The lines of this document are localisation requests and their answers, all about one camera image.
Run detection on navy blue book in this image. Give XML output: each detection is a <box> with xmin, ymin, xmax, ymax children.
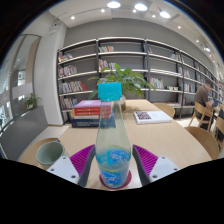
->
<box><xmin>70</xmin><ymin>118</ymin><xmax>116</xmax><ymax>129</ymax></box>

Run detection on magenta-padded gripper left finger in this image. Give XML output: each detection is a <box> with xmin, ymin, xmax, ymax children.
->
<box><xmin>46</xmin><ymin>143</ymin><xmax>97</xmax><ymax>188</ymax></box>

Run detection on thin white book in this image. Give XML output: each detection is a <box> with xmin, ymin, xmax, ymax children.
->
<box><xmin>72</xmin><ymin>114</ymin><xmax>101</xmax><ymax>121</ymax></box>

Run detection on person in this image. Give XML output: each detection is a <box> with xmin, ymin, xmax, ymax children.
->
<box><xmin>194</xmin><ymin>79</ymin><xmax>216</xmax><ymax>131</ymax></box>

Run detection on white book with patterned cover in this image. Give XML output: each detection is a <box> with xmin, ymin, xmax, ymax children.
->
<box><xmin>133</xmin><ymin>110</ymin><xmax>173</xmax><ymax>125</ymax></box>

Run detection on grey shelf unit with books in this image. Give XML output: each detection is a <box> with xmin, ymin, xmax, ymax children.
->
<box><xmin>56</xmin><ymin>36</ymin><xmax>224</xmax><ymax>121</ymax></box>

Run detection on round ceiling lights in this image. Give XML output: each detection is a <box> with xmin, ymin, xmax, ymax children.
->
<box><xmin>68</xmin><ymin>0</ymin><xmax>213</xmax><ymax>53</ymax></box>

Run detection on small green potted plant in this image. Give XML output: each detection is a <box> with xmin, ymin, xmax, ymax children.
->
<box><xmin>24</xmin><ymin>93</ymin><xmax>43</xmax><ymax>111</ymax></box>

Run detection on red book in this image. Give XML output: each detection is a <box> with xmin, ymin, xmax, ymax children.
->
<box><xmin>73</xmin><ymin>106</ymin><xmax>113</xmax><ymax>117</ymax></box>

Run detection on pale green patterned mug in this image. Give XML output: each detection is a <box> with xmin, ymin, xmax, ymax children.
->
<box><xmin>35</xmin><ymin>139</ymin><xmax>69</xmax><ymax>167</ymax></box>

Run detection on flat round red coaster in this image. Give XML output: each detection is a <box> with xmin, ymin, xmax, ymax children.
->
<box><xmin>98</xmin><ymin>169</ymin><xmax>133</xmax><ymax>191</ymax></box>

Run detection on clear bottle with blue cap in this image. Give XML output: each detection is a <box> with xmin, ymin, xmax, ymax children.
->
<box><xmin>94</xmin><ymin>81</ymin><xmax>132</xmax><ymax>189</ymax></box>

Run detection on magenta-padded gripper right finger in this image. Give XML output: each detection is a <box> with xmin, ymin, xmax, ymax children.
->
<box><xmin>132</xmin><ymin>143</ymin><xmax>181</xmax><ymax>187</ymax></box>

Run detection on large green potted plant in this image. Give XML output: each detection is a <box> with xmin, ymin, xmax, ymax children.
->
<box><xmin>88</xmin><ymin>63</ymin><xmax>156</xmax><ymax>111</ymax></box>

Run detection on pink book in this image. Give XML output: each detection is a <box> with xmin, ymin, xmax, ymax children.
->
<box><xmin>74</xmin><ymin>99</ymin><xmax>113</xmax><ymax>109</ymax></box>

